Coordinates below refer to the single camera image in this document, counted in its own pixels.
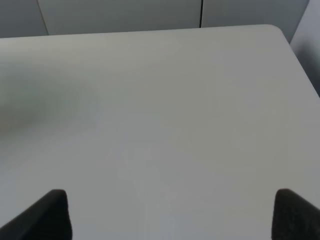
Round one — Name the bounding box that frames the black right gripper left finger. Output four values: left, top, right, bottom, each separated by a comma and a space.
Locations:
0, 189, 73, 240

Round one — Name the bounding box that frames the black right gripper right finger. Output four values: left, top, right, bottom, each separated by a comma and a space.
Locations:
271, 189, 320, 240

